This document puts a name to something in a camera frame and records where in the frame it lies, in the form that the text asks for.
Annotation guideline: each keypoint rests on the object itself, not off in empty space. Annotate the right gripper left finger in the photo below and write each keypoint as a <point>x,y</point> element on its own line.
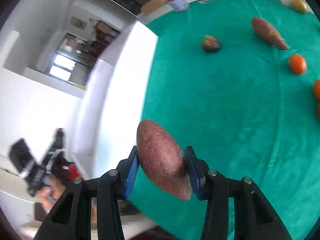
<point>70,217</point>

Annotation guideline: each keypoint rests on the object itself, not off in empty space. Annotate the green-yellow orange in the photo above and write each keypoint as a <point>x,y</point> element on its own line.
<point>299,6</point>

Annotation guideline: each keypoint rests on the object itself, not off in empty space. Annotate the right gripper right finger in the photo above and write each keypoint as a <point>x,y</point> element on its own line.
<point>254,216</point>

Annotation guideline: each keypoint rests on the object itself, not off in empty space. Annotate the small orange tangerine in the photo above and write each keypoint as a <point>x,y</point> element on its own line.
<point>297,64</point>

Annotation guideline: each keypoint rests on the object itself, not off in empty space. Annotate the person's left hand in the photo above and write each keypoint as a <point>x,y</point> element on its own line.
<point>48,195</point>

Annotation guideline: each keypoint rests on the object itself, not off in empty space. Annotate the brown kiwi fruit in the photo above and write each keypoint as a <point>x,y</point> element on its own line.
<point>210,44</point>

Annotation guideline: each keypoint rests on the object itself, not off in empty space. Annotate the green tablecloth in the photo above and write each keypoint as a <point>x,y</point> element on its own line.
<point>241,108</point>

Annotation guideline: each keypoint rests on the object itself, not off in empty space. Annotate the purple sweet potato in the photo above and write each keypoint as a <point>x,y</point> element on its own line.
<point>162,160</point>

